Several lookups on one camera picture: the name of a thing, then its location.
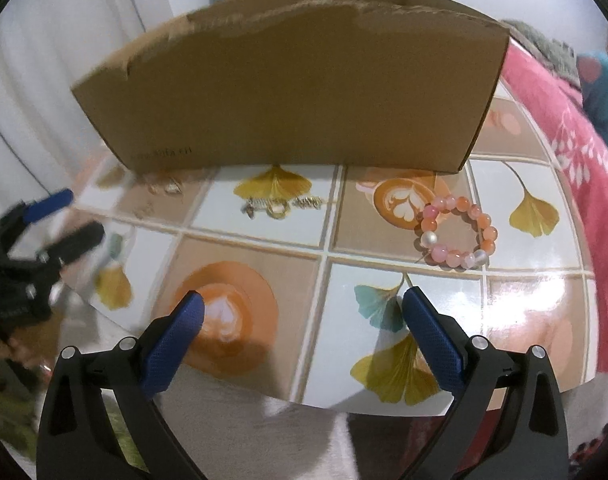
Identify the pink floral blanket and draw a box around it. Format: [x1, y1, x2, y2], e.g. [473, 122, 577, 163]
[499, 40, 608, 381]

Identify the grey green cushion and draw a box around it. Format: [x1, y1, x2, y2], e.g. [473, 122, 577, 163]
[501, 19, 582, 88]

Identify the gold chain with charms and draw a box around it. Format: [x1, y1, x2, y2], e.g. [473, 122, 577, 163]
[241, 194, 330, 220]

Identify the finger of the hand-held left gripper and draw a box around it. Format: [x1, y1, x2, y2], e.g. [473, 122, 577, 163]
[0, 188, 76, 256]
[14, 221, 107, 281]

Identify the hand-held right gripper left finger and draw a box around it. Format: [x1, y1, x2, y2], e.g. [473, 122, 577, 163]
[35, 290, 206, 480]

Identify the brown cardboard box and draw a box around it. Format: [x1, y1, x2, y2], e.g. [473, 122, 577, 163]
[70, 0, 511, 173]

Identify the white green fluffy garment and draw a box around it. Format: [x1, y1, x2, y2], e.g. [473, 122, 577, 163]
[0, 355, 365, 480]

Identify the small gold jewelry piece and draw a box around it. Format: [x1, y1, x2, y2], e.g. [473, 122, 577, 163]
[146, 179, 184, 197]

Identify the dark teal cloth item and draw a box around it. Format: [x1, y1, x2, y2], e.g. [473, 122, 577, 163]
[576, 52, 608, 166]

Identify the white curtain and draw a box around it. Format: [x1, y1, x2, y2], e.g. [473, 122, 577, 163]
[0, 0, 155, 196]

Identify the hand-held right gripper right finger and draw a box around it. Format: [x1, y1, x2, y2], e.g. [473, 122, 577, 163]
[401, 286, 571, 480]

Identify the pink orange bead bracelet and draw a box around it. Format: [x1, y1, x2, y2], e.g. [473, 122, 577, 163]
[415, 194, 500, 270]

